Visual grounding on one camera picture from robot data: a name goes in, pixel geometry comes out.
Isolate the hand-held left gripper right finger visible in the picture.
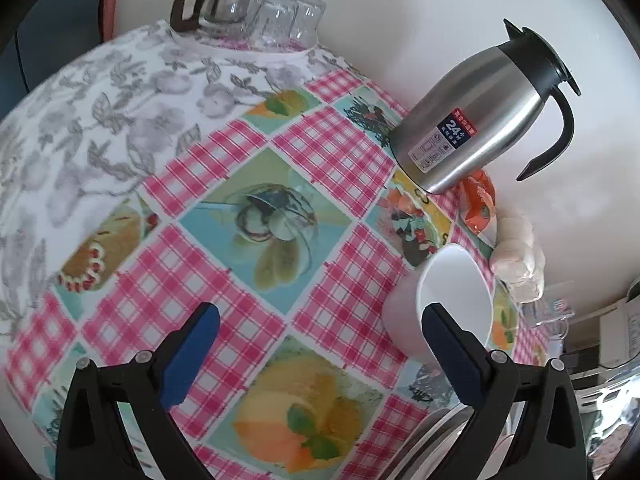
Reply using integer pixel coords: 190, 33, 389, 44
420, 302, 588, 480

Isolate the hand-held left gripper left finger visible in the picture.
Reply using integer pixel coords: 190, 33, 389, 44
55, 302, 222, 480

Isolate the white square bowl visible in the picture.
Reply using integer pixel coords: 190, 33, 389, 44
382, 243, 493, 367

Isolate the clear glass mug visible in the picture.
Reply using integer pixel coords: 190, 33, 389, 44
520, 294, 577, 342

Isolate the pink checked tablecloth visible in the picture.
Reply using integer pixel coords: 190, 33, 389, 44
0, 67, 566, 480

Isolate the bag of white buns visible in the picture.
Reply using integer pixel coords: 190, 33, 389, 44
489, 216, 547, 304

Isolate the orange snack packet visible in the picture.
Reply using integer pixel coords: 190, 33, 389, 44
459, 169, 497, 234

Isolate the clear plastic sheet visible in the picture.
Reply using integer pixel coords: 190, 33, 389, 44
584, 357, 640, 467

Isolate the stainless steel thermos jug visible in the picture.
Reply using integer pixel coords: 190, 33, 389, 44
389, 19, 582, 195

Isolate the grey floral cloth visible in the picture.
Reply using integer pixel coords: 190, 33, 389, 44
0, 20, 362, 336

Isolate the glass coffee pot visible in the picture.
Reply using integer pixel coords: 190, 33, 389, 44
170, 0, 269, 39

